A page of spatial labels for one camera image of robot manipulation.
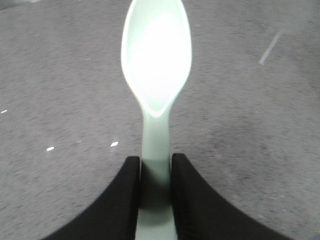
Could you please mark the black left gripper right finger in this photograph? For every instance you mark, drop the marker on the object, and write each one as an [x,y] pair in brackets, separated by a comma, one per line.
[201,213]

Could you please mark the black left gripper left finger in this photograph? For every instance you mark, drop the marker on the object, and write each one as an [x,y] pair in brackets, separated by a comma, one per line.
[113,215]

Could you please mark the pale green plastic spoon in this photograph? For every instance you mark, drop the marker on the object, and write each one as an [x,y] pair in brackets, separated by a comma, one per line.
[156,59]

